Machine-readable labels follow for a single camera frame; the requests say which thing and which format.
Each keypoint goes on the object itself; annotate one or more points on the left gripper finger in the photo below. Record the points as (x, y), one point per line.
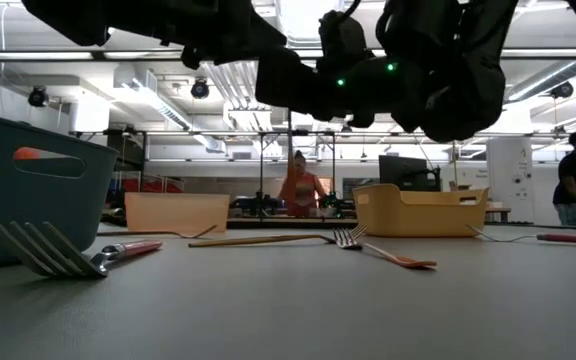
(263, 40)
(193, 60)

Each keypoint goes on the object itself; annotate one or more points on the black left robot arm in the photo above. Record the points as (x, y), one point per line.
(93, 17)

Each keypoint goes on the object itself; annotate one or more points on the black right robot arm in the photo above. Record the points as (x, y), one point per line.
(468, 65)

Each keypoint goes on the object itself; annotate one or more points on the black ceiling spotlight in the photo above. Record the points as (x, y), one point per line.
(199, 89)
(562, 90)
(38, 96)

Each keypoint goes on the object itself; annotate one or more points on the black monitor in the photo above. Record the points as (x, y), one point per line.
(403, 172)

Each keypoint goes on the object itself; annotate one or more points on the person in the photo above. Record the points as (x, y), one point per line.
(303, 190)
(573, 180)

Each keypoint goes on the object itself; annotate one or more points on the yellow plastic bin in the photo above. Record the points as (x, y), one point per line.
(418, 220)

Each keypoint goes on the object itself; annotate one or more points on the red storage cabinet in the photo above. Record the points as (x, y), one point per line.
(138, 185)

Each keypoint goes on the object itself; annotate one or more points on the orange translucent plastic bin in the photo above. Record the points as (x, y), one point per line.
(178, 210)

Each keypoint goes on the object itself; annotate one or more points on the white building column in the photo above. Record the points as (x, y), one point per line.
(510, 170)

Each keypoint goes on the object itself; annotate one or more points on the ceiling light strip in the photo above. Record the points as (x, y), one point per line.
(550, 52)
(33, 55)

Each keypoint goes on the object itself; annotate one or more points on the grey table mat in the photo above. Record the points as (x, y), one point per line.
(288, 310)

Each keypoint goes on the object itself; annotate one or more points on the teal plastic bin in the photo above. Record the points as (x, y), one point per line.
(43, 210)

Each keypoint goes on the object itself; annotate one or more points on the silver air duct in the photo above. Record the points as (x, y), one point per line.
(548, 77)

